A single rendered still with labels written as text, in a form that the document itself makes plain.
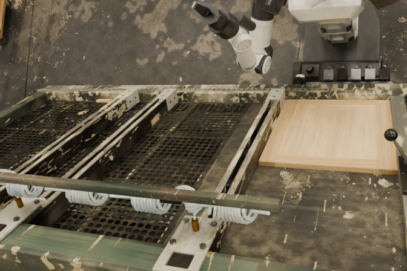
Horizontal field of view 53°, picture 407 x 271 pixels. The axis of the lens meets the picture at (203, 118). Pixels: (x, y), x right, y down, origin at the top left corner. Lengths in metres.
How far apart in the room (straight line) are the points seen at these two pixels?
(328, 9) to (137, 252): 1.07
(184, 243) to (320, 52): 2.01
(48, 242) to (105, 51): 2.65
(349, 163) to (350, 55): 1.43
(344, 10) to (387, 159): 0.55
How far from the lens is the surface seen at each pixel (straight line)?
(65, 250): 1.09
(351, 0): 1.59
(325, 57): 2.77
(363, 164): 1.41
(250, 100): 1.97
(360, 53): 2.76
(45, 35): 4.12
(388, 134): 1.32
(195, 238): 0.99
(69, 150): 1.75
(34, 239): 1.17
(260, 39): 1.70
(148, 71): 3.33
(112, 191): 0.96
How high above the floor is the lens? 2.71
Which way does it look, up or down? 65 degrees down
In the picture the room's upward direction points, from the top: 53 degrees counter-clockwise
